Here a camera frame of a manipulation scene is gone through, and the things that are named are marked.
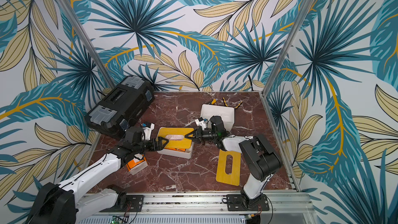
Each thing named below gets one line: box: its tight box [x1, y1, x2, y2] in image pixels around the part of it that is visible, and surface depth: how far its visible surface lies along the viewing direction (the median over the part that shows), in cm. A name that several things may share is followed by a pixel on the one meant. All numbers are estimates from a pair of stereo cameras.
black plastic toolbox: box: [84, 75, 155, 138], surface depth 92 cm
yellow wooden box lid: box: [158, 126, 195, 147], surface depth 89 cm
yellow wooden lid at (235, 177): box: [215, 148, 242, 187], surface depth 85 cm
